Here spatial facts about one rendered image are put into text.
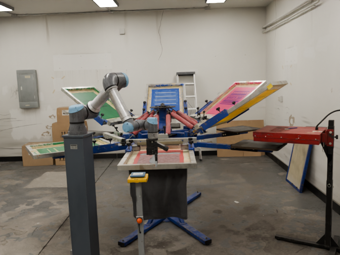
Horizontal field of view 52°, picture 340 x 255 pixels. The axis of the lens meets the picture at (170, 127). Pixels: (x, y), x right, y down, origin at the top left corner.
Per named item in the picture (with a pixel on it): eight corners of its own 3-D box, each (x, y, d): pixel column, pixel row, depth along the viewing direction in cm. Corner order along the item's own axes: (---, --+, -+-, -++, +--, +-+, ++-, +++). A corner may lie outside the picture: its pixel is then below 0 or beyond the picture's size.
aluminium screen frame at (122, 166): (196, 168, 254) (196, 163, 254) (117, 170, 256) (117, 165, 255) (192, 147, 332) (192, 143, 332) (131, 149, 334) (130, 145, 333)
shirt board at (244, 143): (288, 150, 348) (288, 141, 347) (278, 158, 314) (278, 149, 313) (173, 141, 417) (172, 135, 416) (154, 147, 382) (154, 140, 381)
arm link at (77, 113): (66, 122, 275) (64, 104, 273) (78, 120, 286) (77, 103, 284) (76, 122, 269) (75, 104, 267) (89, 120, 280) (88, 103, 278)
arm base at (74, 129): (64, 135, 272) (63, 122, 271) (73, 132, 287) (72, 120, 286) (82, 135, 269) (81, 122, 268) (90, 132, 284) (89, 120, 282)
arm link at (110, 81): (102, 69, 248) (133, 128, 239) (113, 69, 257) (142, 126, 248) (93, 78, 254) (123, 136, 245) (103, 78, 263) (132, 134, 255)
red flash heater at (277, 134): (330, 138, 329) (331, 126, 327) (324, 147, 290) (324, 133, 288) (266, 135, 360) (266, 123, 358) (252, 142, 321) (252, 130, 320)
